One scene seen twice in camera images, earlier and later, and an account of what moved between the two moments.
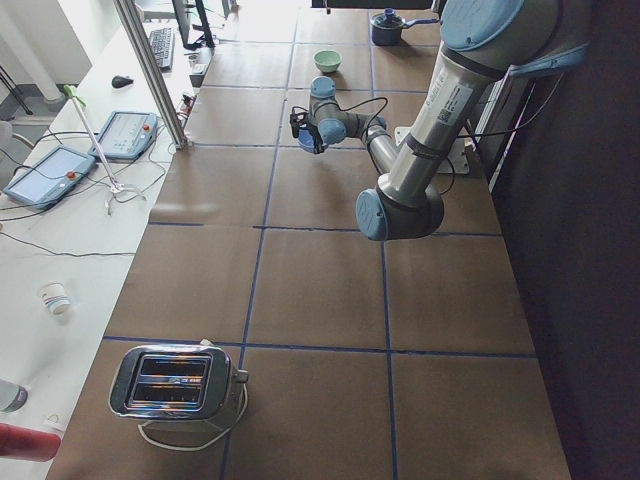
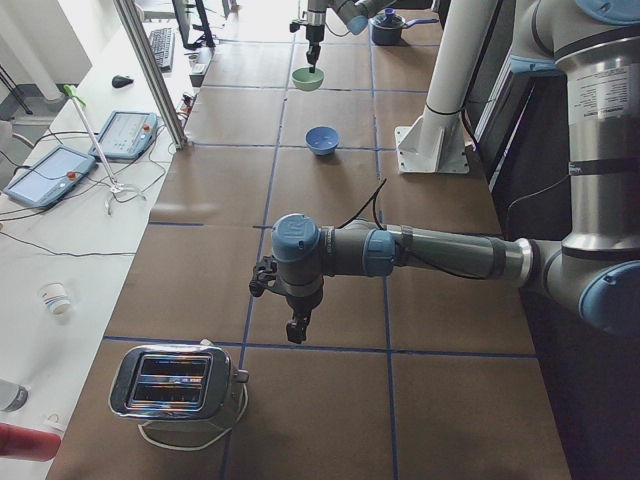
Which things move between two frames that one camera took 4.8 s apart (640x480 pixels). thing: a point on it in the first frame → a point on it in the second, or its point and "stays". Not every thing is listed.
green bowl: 327,61 → 306,80
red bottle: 30,444 stays
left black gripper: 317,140 → 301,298
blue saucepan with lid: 387,28 stays
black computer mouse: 120,81 stays
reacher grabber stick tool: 117,187 stays
